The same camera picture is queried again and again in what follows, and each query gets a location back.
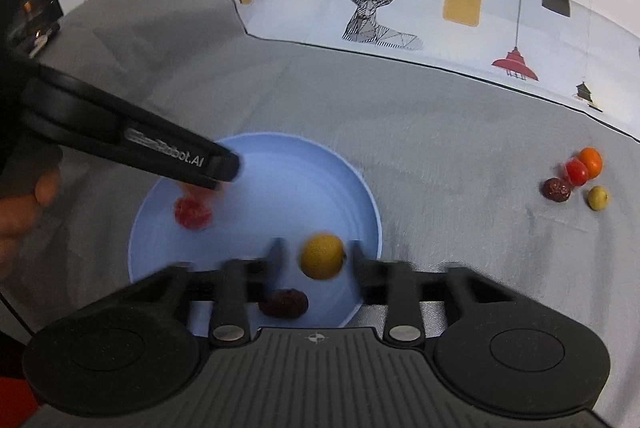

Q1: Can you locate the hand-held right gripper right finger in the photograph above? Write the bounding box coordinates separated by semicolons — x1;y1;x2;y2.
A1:
350;240;482;345

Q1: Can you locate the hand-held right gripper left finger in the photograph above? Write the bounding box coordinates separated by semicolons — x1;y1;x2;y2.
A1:
136;238;286;348

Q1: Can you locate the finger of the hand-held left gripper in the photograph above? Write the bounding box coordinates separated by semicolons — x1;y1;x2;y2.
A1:
19;57;244;192

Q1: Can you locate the yellow round fruit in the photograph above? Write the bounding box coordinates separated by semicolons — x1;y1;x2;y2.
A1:
298;233;347;281

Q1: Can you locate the light blue plate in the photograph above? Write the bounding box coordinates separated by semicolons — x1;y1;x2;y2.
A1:
127;131;384;339

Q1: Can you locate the red bumpy fruit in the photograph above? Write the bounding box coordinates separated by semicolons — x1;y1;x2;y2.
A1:
173;193;213;231

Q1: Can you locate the person's left hand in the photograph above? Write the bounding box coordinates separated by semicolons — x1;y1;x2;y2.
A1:
0;167;63;280

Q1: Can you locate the dark red jujube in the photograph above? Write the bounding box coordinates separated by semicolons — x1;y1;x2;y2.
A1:
543;177;572;204
258;289;309;320

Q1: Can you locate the red cherry tomato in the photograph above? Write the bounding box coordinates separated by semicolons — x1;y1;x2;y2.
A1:
564;157;590;185

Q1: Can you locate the small yellow-green fruit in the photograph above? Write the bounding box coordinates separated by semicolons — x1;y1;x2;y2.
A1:
586;186;610;211

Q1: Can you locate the small orange fruit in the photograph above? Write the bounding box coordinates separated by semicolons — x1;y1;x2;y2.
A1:
578;147;603;180

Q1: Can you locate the red cloth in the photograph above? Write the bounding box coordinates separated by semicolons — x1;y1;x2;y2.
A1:
0;375;57;415

